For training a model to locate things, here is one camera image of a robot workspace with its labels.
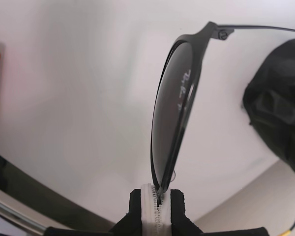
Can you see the black sunglasses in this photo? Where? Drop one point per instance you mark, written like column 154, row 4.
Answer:
column 172, row 110

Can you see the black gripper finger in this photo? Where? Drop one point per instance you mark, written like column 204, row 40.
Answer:
column 177, row 209
column 147, row 209

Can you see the silver metal bar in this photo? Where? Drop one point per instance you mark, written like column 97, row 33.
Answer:
column 14, row 211

